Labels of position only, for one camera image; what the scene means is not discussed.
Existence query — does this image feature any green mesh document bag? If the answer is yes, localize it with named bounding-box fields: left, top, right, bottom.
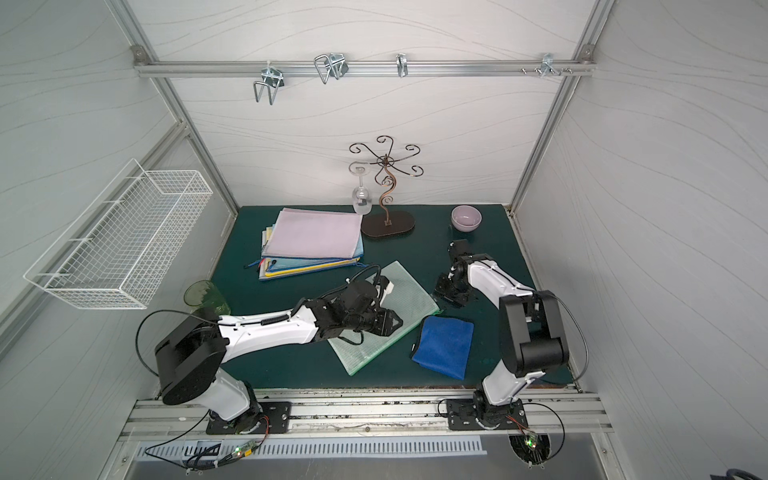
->
left=329, top=261, right=439, bottom=376

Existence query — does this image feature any blue microfibre cloth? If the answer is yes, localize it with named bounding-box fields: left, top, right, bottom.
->
left=411, top=315, right=474, bottom=380

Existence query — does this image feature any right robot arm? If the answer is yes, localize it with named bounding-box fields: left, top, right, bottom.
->
left=434, top=240, right=570, bottom=430

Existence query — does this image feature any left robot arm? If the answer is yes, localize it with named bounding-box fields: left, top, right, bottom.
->
left=154, top=273, right=404, bottom=434

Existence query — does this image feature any yellow mesh document bag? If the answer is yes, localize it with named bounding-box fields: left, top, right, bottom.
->
left=259, top=224, right=355, bottom=282

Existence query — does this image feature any pink mesh document bag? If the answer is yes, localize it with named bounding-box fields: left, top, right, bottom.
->
left=262, top=208, right=363, bottom=259

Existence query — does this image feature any pink ceramic bowl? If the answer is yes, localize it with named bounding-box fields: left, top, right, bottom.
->
left=450, top=205, right=483, bottom=233

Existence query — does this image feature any metal scroll glass rack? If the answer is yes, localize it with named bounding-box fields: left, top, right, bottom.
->
left=349, top=135, right=424, bottom=239

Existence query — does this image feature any wine glass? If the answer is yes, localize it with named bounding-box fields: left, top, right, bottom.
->
left=349, top=162, right=372, bottom=215

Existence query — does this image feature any green plastic cup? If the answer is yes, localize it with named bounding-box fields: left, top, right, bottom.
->
left=183, top=280, right=231, bottom=315

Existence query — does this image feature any metal hook clip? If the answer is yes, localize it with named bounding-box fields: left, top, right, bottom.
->
left=253, top=62, right=285, bottom=105
left=520, top=53, right=573, bottom=78
left=395, top=53, right=408, bottom=78
left=313, top=53, right=349, bottom=84

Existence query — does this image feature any white vent strip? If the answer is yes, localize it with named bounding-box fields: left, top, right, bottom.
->
left=135, top=435, right=487, bottom=463

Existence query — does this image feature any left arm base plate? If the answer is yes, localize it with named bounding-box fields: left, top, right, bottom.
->
left=206, top=401, right=292, bottom=435

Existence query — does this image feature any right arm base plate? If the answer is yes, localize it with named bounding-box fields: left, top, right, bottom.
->
left=446, top=396, right=529, bottom=432

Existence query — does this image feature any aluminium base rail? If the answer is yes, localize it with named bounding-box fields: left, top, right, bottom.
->
left=119, top=389, right=614, bottom=441

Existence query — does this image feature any white wire basket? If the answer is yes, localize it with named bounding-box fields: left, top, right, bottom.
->
left=23, top=159, right=213, bottom=310

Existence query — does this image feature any aluminium cross rail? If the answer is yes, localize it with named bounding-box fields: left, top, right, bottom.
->
left=134, top=57, right=597, bottom=79

